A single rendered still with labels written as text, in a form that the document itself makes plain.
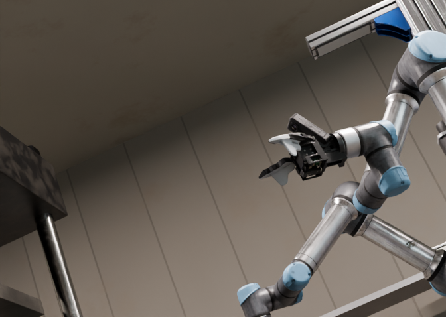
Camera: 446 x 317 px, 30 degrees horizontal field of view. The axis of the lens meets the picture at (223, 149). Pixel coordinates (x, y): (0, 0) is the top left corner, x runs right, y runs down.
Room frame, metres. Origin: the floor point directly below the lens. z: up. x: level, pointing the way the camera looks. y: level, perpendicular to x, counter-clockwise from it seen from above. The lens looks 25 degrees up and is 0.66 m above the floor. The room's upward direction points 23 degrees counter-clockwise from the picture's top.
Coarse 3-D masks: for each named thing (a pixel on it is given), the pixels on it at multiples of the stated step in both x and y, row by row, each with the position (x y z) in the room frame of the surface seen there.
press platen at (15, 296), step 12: (0, 288) 2.14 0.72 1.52; (12, 288) 2.22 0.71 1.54; (0, 300) 2.15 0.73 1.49; (12, 300) 2.20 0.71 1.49; (24, 300) 2.28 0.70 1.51; (36, 300) 2.37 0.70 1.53; (0, 312) 2.24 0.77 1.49; (12, 312) 2.28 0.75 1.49; (24, 312) 2.32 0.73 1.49; (36, 312) 2.36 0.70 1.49
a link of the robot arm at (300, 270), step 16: (336, 192) 2.54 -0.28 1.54; (352, 192) 2.51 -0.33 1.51; (336, 208) 2.49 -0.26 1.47; (352, 208) 2.51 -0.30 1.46; (320, 224) 2.48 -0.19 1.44; (336, 224) 2.48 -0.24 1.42; (320, 240) 2.45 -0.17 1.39; (336, 240) 2.50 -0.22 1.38; (304, 256) 2.42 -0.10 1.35; (320, 256) 2.45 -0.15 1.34; (288, 272) 2.38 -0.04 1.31; (304, 272) 2.39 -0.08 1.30; (288, 288) 2.42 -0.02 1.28
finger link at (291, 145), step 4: (280, 136) 1.80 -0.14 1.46; (284, 136) 1.80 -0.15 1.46; (288, 136) 1.81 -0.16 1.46; (272, 140) 1.78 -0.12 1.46; (276, 140) 1.79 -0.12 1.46; (280, 140) 1.80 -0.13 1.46; (284, 140) 1.80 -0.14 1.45; (288, 140) 1.81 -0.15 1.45; (292, 140) 1.82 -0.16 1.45; (296, 140) 1.83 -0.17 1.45; (280, 144) 1.81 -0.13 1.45; (284, 144) 1.80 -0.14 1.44; (288, 144) 1.81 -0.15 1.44; (292, 144) 1.82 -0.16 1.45; (296, 144) 1.84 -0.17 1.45; (288, 148) 1.80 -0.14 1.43; (292, 148) 1.81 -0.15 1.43; (296, 148) 1.83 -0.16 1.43; (300, 148) 1.84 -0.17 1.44; (292, 152) 1.80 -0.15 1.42; (296, 152) 1.82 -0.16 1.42
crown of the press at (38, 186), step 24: (0, 144) 2.09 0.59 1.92; (24, 144) 2.28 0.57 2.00; (0, 168) 2.04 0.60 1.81; (24, 168) 2.22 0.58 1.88; (48, 168) 2.44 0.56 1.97; (0, 192) 2.16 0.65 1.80; (24, 192) 2.22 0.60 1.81; (48, 192) 2.37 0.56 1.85; (0, 216) 2.30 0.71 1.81; (24, 216) 2.37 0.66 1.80; (0, 240) 2.46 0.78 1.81
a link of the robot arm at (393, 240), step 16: (352, 224) 2.65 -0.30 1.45; (368, 224) 2.67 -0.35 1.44; (384, 224) 2.69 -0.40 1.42; (368, 240) 2.72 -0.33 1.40; (384, 240) 2.69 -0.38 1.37; (400, 240) 2.70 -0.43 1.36; (416, 240) 2.72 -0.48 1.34; (400, 256) 2.73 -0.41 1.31; (416, 256) 2.72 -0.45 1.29; (432, 256) 2.73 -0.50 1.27; (432, 272) 2.73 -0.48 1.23
